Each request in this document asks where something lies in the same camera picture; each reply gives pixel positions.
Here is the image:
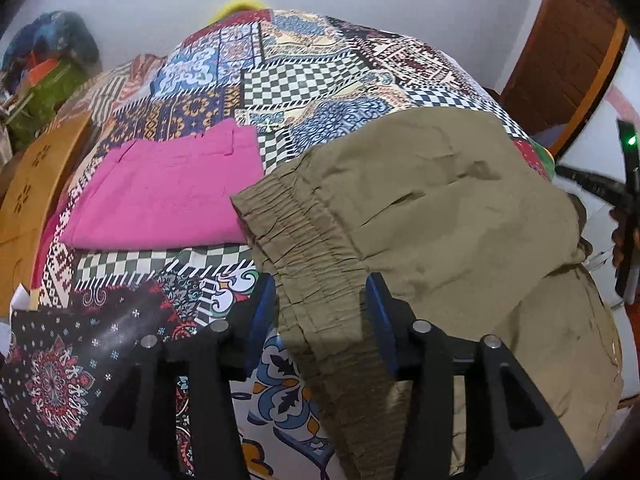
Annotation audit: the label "olive green pants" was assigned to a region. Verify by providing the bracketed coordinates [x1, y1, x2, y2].
[232, 107, 622, 479]

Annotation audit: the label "brown wooden door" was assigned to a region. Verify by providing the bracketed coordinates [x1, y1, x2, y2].
[500, 0, 628, 157]

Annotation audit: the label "folded pink garment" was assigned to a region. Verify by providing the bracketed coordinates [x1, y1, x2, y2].
[61, 118, 264, 250]

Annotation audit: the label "pile of clothes and bags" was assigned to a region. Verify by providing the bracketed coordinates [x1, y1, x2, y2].
[1, 11, 102, 153]

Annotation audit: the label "yellow pillow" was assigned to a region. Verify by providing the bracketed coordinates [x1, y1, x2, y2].
[208, 0, 268, 25]

